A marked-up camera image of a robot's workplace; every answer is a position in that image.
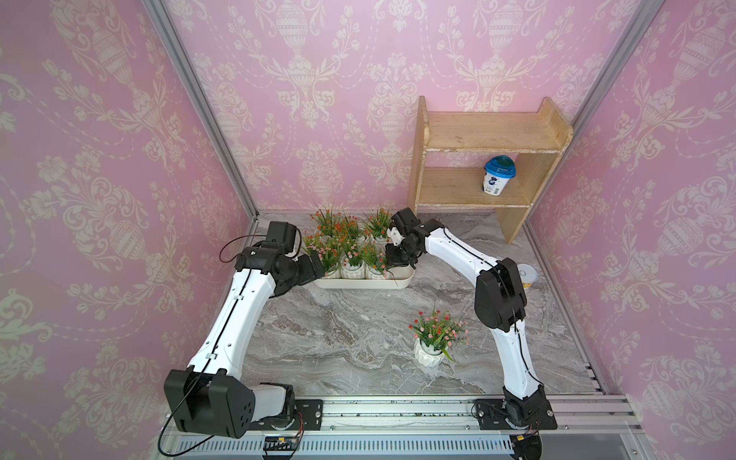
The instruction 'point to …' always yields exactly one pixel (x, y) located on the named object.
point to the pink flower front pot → (353, 265)
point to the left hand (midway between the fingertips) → (311, 276)
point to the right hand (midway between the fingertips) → (388, 262)
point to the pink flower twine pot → (329, 249)
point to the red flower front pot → (434, 336)
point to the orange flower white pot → (326, 220)
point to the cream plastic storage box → (398, 277)
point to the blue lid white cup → (498, 171)
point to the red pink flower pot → (375, 261)
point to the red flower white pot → (349, 227)
